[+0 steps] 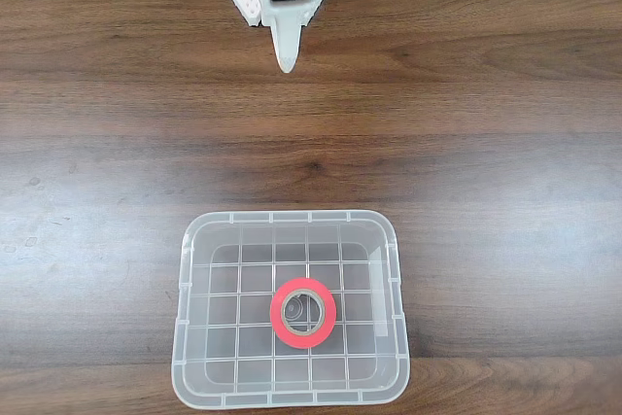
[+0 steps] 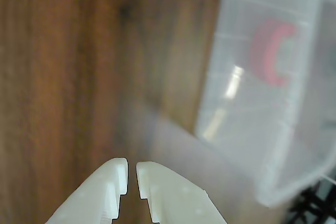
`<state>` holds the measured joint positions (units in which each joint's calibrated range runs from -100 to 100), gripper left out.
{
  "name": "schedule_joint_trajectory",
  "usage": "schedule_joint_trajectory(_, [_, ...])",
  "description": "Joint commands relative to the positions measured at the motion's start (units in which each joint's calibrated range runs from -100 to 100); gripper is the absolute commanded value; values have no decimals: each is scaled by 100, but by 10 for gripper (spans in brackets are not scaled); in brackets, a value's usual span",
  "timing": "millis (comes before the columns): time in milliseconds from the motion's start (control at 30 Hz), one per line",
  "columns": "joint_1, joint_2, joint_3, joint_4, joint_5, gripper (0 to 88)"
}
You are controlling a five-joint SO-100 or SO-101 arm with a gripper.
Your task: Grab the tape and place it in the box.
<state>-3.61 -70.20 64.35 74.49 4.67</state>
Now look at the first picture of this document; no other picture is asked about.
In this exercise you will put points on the red tape roll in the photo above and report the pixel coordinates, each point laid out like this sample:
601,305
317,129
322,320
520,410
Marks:
279,318

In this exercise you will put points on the clear plastic box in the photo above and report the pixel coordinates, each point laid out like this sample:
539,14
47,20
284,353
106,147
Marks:
291,388

